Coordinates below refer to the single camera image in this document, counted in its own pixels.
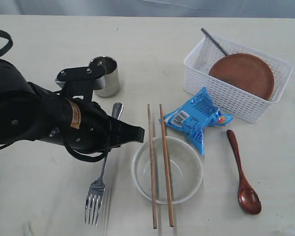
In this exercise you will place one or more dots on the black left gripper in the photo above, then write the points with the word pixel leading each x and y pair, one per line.
pixel 72 119

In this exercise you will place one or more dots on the wooden chopstick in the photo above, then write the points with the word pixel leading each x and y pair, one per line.
pixel 152 169
pixel 167 169

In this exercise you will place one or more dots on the stainless steel cup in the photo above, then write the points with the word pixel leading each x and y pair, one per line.
pixel 111 76

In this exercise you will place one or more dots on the silver metal utensil handle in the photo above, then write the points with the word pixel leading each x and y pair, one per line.
pixel 95 197

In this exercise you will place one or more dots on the blue snack packet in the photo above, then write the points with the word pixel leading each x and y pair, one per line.
pixel 194 116

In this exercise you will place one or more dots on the pale green ceramic bowl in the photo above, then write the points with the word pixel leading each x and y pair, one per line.
pixel 185 167

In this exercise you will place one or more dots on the dark metal knife handle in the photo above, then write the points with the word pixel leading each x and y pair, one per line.
pixel 210 37

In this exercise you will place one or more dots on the brown wooden spoon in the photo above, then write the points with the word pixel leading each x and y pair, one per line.
pixel 248 199

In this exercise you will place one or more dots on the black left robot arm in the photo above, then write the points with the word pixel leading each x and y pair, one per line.
pixel 20 107

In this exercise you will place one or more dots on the white perforated plastic basket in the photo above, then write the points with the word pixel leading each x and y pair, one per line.
pixel 228 98

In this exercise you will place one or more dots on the brown wooden plate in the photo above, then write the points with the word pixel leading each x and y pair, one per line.
pixel 246 72

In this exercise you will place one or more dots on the white backdrop curtain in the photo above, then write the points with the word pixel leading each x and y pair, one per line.
pixel 153 8

